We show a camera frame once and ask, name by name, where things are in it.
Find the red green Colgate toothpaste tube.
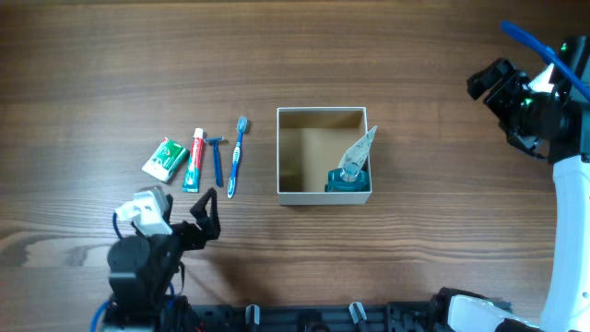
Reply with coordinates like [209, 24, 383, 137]
[183, 128, 204, 193]

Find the green white soap pack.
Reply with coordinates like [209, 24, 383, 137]
[142, 137, 189, 183]

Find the blue disposable razor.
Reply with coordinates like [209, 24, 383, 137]
[205, 136, 225, 187]

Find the white cardboard box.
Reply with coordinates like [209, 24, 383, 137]
[277, 106, 372, 206]

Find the blue Listerine mouthwash bottle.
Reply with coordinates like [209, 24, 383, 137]
[324, 162, 370, 192]

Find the white Pantene conditioner tube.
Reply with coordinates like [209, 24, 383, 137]
[338, 125, 378, 169]

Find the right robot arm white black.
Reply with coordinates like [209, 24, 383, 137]
[429, 21, 589, 331]

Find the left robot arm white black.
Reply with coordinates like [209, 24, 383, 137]
[89, 186, 220, 331]

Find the blue white toothbrush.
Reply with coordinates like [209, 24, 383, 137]
[228, 116, 248, 199]

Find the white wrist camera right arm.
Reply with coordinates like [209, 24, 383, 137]
[528, 64, 554, 93]

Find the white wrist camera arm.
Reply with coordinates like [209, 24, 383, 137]
[528, 64, 554, 93]
[114, 185, 172, 237]

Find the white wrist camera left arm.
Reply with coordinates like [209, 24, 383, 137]
[114, 185, 172, 237]

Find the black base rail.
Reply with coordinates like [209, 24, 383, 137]
[105, 301, 515, 332]

